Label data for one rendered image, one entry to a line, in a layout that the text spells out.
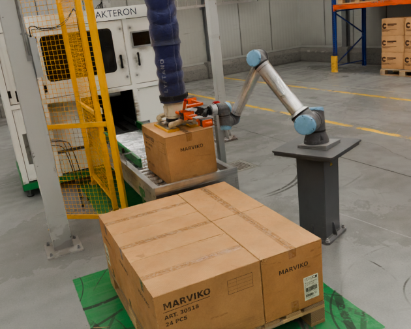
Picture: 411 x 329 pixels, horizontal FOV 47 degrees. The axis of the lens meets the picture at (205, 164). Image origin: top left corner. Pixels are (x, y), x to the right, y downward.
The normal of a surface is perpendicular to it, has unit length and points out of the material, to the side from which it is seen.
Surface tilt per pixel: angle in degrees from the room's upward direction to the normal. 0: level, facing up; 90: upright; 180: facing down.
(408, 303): 0
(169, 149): 90
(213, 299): 90
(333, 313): 0
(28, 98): 90
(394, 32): 93
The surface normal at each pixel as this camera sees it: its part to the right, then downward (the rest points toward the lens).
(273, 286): 0.42, 0.24
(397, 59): -0.83, 0.25
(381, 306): -0.11, -0.94
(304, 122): -0.42, 0.33
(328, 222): 0.75, 0.12
